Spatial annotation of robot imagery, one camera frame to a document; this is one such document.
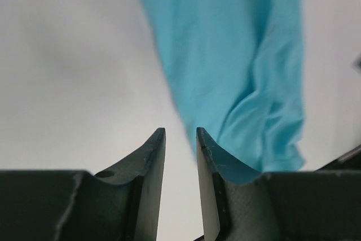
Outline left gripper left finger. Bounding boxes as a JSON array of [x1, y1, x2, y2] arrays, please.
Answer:
[[1, 128, 166, 240]]

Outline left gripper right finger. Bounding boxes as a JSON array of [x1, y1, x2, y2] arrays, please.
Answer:
[[196, 128, 360, 240]]

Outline light teal polo shirt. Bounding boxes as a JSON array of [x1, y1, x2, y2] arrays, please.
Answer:
[[141, 0, 305, 171]]

